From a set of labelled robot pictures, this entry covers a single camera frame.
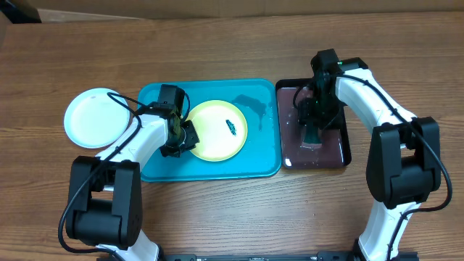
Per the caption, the black water tray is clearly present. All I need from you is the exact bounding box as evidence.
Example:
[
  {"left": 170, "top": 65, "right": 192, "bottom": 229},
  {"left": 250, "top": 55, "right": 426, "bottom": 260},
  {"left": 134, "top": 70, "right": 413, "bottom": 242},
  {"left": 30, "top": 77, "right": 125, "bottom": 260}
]
[{"left": 275, "top": 78, "right": 352, "bottom": 170}]

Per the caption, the light blue plate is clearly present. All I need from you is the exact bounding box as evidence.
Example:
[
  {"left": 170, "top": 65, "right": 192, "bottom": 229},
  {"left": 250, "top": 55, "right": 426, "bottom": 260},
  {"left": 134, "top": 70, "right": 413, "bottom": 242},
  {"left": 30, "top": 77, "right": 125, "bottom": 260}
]
[{"left": 63, "top": 88, "right": 131, "bottom": 149}]

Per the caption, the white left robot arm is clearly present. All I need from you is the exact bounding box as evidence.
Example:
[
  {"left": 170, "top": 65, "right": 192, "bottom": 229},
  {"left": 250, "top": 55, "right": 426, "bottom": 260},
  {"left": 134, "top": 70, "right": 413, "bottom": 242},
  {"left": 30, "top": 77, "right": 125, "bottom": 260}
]
[{"left": 58, "top": 84, "right": 199, "bottom": 260}]

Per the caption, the cardboard backdrop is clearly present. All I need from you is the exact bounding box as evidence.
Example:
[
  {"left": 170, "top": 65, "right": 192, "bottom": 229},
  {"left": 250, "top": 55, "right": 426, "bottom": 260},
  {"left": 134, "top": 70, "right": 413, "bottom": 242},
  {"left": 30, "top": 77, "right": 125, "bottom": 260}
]
[{"left": 28, "top": 0, "right": 463, "bottom": 19}]

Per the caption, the teal plastic tray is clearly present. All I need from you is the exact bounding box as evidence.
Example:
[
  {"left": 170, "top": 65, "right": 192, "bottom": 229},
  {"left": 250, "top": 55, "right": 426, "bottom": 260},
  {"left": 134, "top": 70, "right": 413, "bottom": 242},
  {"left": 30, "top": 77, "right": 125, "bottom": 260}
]
[{"left": 141, "top": 78, "right": 282, "bottom": 183}]

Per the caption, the green orange sponge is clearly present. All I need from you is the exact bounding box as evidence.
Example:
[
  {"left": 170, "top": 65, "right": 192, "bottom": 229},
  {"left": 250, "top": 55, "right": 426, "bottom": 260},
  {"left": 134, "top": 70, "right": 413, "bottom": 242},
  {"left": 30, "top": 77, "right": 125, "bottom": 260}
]
[{"left": 302, "top": 123, "right": 322, "bottom": 145}]

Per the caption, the yellow plate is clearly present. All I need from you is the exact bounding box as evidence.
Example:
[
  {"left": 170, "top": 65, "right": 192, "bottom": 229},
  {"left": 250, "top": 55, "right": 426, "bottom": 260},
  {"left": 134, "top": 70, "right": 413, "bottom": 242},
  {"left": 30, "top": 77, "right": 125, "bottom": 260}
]
[{"left": 188, "top": 100, "right": 248, "bottom": 162}]

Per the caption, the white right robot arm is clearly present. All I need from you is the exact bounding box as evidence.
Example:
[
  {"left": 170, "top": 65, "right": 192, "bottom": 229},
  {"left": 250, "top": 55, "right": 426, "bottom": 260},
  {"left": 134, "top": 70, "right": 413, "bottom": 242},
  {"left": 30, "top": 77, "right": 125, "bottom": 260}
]
[{"left": 293, "top": 49, "right": 452, "bottom": 260}]

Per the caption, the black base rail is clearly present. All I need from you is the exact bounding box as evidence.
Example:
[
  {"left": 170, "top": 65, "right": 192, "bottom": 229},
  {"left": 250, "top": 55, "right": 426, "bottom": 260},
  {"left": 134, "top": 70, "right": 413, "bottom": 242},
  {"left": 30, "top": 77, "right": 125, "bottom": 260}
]
[{"left": 97, "top": 250, "right": 420, "bottom": 261}]

